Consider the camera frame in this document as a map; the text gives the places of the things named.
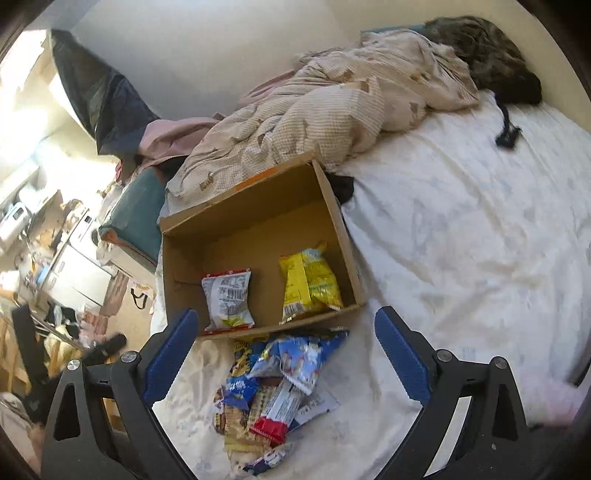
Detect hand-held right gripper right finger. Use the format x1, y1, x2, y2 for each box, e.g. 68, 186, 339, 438
369, 305, 550, 480

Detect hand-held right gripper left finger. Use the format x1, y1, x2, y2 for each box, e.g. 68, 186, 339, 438
41, 308, 200, 480

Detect heap of mixed snack packets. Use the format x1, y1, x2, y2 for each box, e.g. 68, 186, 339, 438
212, 327, 350, 478

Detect brown cardboard box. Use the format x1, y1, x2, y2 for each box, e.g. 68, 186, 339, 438
158, 154, 368, 341

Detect black slippers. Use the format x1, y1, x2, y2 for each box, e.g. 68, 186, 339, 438
69, 333, 127, 365

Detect white red snack bag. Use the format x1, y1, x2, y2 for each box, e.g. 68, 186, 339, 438
201, 268, 256, 332

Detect yellow snack packet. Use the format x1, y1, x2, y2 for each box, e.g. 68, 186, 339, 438
278, 247, 345, 321

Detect white red-ended bar packet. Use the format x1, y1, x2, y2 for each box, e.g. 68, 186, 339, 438
249, 378, 305, 446

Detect white drawer cabinet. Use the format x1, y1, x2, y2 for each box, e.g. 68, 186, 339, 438
46, 210, 114, 308

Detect black chair back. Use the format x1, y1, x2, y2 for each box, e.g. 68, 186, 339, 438
11, 304, 61, 411

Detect teal cushion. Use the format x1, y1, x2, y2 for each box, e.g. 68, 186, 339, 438
99, 167, 167, 266

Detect pink fuzzy cloth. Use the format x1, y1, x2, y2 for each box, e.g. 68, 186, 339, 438
522, 374, 583, 425

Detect black cloth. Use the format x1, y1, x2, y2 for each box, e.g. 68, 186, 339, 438
329, 173, 355, 204

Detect white appliance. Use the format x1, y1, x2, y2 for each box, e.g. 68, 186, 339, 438
0, 203, 28, 241

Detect pink blanket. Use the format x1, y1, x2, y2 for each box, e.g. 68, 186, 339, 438
115, 69, 296, 181

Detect beige checked duvet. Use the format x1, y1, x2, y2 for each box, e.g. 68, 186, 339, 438
166, 34, 481, 199

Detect dark curtain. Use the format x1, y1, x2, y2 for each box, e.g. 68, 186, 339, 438
50, 28, 160, 155

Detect dark fuzzy blanket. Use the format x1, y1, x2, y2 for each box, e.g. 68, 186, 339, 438
422, 16, 543, 106

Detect blue pillow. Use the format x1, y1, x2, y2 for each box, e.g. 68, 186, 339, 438
360, 25, 426, 44

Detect black braided cord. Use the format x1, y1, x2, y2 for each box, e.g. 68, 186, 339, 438
495, 95, 522, 149

